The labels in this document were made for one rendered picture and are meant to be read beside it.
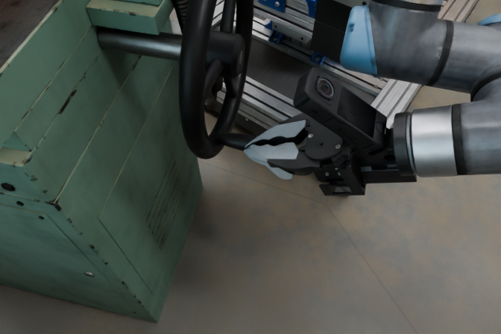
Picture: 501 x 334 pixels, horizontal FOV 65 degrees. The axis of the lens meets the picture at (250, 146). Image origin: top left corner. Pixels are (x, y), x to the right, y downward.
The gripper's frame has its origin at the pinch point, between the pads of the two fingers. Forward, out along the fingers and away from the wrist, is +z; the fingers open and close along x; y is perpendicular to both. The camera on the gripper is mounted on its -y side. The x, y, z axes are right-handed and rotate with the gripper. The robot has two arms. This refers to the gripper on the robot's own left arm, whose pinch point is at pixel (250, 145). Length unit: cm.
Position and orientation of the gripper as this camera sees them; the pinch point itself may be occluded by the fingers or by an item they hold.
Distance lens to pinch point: 52.6
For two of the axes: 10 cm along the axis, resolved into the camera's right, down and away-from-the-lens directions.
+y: 4.6, 6.1, 6.5
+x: 2.7, -7.9, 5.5
